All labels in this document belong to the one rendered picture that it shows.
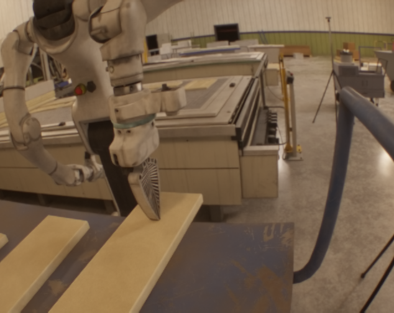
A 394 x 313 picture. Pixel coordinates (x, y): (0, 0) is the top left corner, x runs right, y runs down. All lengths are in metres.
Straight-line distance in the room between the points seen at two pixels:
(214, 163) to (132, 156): 1.53
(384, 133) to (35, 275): 0.55
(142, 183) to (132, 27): 0.26
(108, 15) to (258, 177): 1.69
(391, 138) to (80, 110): 0.89
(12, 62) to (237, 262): 0.83
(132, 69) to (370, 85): 5.11
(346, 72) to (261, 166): 3.58
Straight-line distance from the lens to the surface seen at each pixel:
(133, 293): 0.46
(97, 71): 0.90
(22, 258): 0.63
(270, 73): 5.95
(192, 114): 2.02
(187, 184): 2.12
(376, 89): 5.49
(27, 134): 0.96
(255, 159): 1.98
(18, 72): 0.98
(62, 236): 0.64
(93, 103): 0.95
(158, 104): 0.47
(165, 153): 2.07
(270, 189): 2.07
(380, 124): 0.27
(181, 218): 0.59
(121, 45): 0.48
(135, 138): 0.50
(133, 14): 0.48
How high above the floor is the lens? 1.38
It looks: 22 degrees down
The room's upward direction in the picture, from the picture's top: 8 degrees counter-clockwise
